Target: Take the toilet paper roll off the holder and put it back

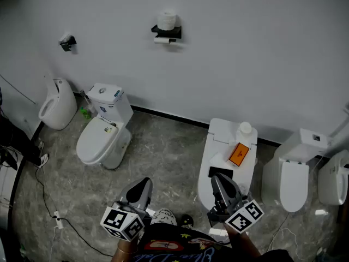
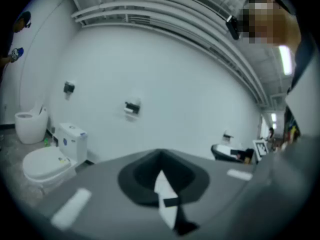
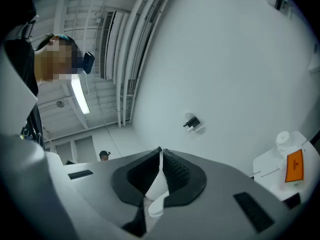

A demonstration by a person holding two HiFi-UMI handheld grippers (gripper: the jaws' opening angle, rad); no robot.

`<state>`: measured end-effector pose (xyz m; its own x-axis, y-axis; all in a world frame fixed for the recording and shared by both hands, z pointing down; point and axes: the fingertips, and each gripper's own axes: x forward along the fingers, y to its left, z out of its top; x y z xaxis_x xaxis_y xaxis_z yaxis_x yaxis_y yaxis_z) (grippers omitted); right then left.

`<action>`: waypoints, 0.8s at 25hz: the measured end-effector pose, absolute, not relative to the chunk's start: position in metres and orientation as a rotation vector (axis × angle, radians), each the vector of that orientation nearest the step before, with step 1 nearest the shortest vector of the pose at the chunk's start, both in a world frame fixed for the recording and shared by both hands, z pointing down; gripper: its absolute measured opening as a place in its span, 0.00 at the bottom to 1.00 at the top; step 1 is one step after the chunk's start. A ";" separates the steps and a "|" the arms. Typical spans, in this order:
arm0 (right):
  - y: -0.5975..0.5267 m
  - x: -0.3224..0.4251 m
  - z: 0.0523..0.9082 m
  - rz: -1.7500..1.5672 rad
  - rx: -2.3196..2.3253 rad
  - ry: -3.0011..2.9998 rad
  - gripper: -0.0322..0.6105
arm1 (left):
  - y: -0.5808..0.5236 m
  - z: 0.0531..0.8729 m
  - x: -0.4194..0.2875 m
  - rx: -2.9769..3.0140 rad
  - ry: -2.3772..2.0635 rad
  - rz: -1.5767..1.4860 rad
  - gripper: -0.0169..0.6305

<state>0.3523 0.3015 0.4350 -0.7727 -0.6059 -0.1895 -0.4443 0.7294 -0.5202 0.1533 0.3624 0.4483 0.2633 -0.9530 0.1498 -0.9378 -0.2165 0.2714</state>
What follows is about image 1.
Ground person's left forearm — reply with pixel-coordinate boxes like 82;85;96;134
111;238;140;262

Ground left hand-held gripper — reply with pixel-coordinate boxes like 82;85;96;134
100;177;153;242

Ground person's right forearm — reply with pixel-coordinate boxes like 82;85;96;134
224;223;262;258

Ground black floor cable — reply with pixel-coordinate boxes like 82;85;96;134
33;167;114;258

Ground white floor cable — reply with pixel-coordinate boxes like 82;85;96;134
266;211;303;258

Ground white power strip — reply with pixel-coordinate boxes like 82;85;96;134
53;211;64;229

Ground person's black printed shirt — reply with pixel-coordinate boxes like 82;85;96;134
133;224;294;262

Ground person's right black shoe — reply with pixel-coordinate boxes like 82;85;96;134
180;213;195;229

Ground white toilet with square tank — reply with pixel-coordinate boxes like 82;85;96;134
261;128;332;213

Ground black wall shelf holder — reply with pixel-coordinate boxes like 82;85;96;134
151;24;183;40

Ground white plastic jar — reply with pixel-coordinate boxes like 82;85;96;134
235;121;252;142

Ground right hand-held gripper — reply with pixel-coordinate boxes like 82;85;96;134
207;172;265;234

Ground orange box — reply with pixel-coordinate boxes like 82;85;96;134
228;142;250;168

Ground small black wall holder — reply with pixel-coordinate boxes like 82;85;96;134
59;32;77;52

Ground white floor urinal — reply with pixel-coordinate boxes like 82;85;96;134
38;78;79;131

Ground person's patterned trousers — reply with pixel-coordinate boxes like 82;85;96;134
150;207;178;227

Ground white tankless toilet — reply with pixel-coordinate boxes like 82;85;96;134
197;117;258;216

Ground white toilet paper roll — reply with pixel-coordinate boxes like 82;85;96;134
158;10;177;30

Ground white wall grab rail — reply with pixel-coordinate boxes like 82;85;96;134
328;102;349;139

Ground white folded tissue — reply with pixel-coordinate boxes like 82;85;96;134
209;152;232;169

